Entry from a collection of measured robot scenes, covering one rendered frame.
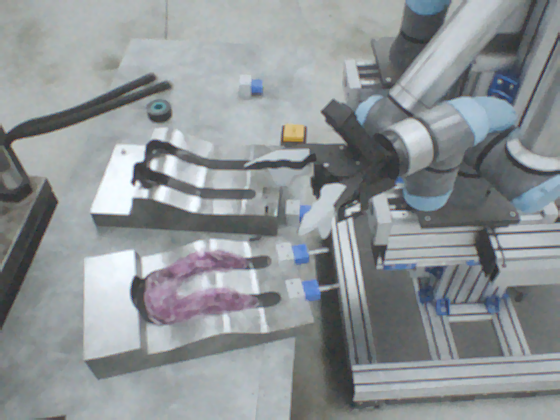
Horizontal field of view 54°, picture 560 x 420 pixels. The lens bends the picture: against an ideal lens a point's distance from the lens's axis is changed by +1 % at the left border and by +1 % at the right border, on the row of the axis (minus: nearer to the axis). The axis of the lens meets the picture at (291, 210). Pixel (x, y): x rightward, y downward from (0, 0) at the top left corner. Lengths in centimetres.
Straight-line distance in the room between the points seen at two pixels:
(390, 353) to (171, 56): 132
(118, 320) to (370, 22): 292
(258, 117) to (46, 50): 221
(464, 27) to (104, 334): 93
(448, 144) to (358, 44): 280
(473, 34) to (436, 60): 6
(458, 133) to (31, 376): 106
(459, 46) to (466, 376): 130
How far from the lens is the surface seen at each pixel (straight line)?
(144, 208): 147
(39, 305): 149
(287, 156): 75
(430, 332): 202
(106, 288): 132
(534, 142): 106
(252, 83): 187
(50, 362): 141
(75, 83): 347
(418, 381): 195
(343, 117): 68
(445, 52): 93
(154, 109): 183
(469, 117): 83
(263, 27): 371
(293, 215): 145
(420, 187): 89
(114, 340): 125
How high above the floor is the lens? 199
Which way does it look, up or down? 51 degrees down
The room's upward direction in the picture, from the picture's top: straight up
